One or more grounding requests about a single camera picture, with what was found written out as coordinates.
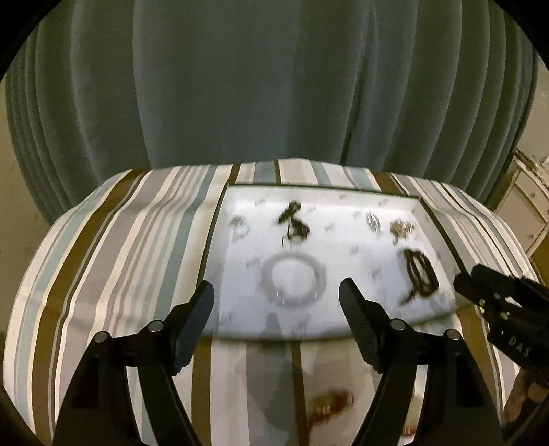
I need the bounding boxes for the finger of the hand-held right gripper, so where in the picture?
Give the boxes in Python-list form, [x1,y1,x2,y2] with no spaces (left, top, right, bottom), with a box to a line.
[454,273,494,316]
[472,265,549,301]

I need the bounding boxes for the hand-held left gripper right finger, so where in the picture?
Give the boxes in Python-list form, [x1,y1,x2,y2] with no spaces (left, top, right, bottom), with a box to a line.
[339,278,504,446]

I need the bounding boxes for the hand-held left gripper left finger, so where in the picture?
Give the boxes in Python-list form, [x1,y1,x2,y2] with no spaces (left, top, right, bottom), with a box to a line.
[51,281,215,446]

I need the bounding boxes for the dark wooden bead bracelet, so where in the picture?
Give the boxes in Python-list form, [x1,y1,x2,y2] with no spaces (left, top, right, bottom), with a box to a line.
[397,248,440,307]

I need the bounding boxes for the white rectangular tray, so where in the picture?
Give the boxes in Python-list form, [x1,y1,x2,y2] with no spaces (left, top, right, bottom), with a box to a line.
[201,184,472,341]

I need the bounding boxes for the small red pendant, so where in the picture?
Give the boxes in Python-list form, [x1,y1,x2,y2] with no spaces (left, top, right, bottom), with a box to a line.
[311,388,354,419]

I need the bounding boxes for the silver bangle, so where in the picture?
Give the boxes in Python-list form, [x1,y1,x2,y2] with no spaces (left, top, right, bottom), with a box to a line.
[261,253,327,306]

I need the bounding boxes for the rhinestone cluster brooch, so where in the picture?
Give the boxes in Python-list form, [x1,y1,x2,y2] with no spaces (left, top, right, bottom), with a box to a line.
[389,220,418,238]

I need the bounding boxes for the black knotted cord pendant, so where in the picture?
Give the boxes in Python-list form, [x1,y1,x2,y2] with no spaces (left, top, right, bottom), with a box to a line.
[277,201,312,247]

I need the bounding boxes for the person's right hand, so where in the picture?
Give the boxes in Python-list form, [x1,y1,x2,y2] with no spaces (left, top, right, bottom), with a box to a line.
[502,369,549,425]

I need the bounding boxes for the white ornate dresser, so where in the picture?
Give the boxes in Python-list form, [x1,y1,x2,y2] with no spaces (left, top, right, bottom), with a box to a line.
[498,148,549,258]

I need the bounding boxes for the striped tablecloth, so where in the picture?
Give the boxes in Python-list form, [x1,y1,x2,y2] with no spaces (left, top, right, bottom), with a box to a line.
[4,159,545,446]

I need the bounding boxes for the teal pleated curtain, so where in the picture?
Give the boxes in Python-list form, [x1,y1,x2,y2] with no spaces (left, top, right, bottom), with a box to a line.
[6,0,539,224]

